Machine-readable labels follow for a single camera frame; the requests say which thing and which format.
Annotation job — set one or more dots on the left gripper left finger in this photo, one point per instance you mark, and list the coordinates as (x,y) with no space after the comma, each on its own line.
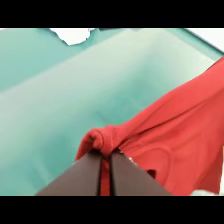
(80,178)

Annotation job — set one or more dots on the red T-shirt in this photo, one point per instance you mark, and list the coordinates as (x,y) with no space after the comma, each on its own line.
(180,133)

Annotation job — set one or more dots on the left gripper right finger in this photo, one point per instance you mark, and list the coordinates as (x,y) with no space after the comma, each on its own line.
(133,181)

